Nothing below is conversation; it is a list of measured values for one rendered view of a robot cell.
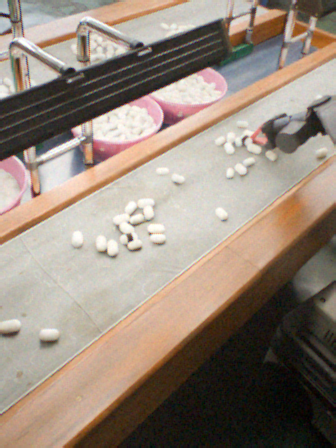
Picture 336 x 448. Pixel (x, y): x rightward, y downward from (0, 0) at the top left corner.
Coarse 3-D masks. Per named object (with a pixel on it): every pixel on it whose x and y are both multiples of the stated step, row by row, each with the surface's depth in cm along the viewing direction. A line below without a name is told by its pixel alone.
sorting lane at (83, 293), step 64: (256, 128) 135; (128, 192) 112; (192, 192) 113; (256, 192) 115; (0, 256) 95; (64, 256) 96; (128, 256) 98; (192, 256) 99; (0, 320) 85; (64, 320) 86; (0, 384) 76
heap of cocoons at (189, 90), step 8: (184, 80) 151; (192, 80) 152; (200, 80) 152; (168, 88) 147; (176, 88) 148; (184, 88) 148; (192, 88) 148; (200, 88) 149; (208, 88) 148; (160, 96) 144; (168, 96) 145; (176, 96) 144; (184, 96) 144; (192, 96) 146; (200, 96) 145; (208, 96) 145; (216, 96) 145
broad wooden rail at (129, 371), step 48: (288, 192) 115; (240, 240) 100; (288, 240) 101; (192, 288) 90; (240, 288) 91; (144, 336) 82; (192, 336) 83; (48, 384) 75; (96, 384) 75; (144, 384) 78; (0, 432) 69; (48, 432) 69; (96, 432) 73
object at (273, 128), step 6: (282, 114) 123; (276, 120) 121; (282, 120) 118; (288, 120) 117; (264, 126) 119; (270, 126) 120; (276, 126) 119; (282, 126) 118; (264, 132) 119; (270, 132) 120; (276, 132) 120; (270, 138) 120; (270, 144) 120
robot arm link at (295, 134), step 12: (324, 96) 110; (312, 108) 110; (312, 120) 111; (288, 132) 109; (300, 132) 108; (312, 132) 110; (324, 132) 112; (276, 144) 113; (288, 144) 111; (300, 144) 109
